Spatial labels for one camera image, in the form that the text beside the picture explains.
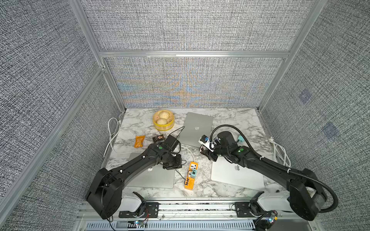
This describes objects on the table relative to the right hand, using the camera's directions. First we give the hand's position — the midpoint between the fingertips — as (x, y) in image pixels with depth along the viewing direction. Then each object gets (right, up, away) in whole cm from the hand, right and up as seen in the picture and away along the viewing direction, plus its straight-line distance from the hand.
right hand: (203, 144), depth 82 cm
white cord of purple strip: (+51, -10, +4) cm, 52 cm away
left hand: (-11, -11, -2) cm, 16 cm away
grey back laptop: (-2, +9, +25) cm, 27 cm away
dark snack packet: (-29, +2, +18) cm, 34 cm away
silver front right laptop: (+13, -16, +4) cm, 21 cm away
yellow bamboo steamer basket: (-26, +14, +24) cm, 38 cm away
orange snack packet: (-42, 0, +18) cm, 46 cm away
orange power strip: (-8, -21, -2) cm, 22 cm away
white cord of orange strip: (-8, -5, +14) cm, 17 cm away
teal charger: (-6, -15, -4) cm, 17 cm away
